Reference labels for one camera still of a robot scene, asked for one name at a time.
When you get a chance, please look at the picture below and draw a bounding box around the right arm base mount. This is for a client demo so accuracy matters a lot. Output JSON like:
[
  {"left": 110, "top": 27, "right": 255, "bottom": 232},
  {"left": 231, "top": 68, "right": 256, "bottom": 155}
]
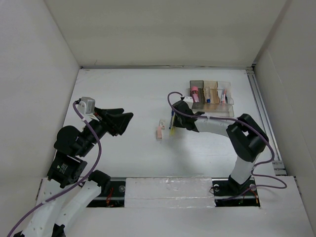
[{"left": 209, "top": 178, "right": 260, "bottom": 207}]

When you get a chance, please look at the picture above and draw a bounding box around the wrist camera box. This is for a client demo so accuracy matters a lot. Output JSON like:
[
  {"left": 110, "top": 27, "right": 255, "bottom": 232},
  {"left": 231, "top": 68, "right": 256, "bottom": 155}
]
[
  {"left": 183, "top": 96, "right": 194, "bottom": 109},
  {"left": 77, "top": 97, "right": 95, "bottom": 115}
]

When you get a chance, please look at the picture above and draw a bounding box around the transparent desk organizer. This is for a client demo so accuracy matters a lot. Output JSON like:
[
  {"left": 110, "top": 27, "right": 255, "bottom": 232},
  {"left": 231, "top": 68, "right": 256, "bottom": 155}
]
[{"left": 190, "top": 80, "right": 234, "bottom": 118}]

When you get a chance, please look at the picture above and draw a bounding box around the pink correction tape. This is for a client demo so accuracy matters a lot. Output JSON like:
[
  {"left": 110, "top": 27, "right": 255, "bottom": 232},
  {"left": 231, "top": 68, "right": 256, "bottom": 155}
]
[{"left": 156, "top": 126, "right": 162, "bottom": 140}]

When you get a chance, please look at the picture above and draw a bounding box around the red gel pen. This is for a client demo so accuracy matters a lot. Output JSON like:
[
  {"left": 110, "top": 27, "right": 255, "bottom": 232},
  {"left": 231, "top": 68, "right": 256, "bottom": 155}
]
[{"left": 222, "top": 89, "right": 228, "bottom": 103}]

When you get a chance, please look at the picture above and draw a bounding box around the clear glue bottle blue cap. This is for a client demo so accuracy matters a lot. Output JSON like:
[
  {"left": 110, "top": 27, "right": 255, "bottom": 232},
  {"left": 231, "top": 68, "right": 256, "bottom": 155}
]
[{"left": 204, "top": 86, "right": 211, "bottom": 104}]

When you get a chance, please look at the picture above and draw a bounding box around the aluminium rail right side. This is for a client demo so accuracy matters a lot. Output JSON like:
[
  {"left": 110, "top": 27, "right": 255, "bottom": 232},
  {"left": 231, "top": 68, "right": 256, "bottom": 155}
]
[{"left": 246, "top": 67, "right": 287, "bottom": 176}]

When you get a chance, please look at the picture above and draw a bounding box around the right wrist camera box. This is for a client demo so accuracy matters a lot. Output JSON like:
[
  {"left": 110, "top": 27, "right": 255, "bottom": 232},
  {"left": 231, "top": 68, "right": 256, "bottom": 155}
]
[{"left": 183, "top": 96, "right": 194, "bottom": 109}]

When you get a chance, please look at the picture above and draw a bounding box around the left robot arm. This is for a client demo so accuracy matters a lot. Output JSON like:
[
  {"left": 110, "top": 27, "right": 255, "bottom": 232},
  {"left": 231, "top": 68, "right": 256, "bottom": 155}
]
[{"left": 9, "top": 102, "right": 133, "bottom": 237}]

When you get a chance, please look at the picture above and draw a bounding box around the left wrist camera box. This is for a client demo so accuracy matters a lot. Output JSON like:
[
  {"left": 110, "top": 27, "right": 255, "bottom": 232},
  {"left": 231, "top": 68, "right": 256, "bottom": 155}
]
[{"left": 77, "top": 97, "right": 95, "bottom": 115}]

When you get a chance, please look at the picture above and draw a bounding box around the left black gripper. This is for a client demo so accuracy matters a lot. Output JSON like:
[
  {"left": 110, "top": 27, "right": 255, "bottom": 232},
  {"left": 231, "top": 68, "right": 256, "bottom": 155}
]
[{"left": 79, "top": 105, "right": 134, "bottom": 156}]

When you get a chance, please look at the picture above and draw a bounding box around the blue gel pen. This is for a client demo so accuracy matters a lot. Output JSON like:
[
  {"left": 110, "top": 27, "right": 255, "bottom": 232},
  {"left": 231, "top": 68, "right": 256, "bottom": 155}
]
[{"left": 168, "top": 110, "right": 174, "bottom": 129}]

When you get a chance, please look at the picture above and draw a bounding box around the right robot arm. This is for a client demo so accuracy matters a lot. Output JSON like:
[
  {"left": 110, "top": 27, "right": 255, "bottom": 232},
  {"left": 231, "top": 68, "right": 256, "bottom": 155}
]
[{"left": 172, "top": 100, "right": 269, "bottom": 196}]

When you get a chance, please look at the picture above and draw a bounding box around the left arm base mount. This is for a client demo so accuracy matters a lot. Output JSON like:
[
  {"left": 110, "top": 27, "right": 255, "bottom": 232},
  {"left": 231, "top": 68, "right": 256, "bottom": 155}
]
[{"left": 87, "top": 177, "right": 126, "bottom": 208}]

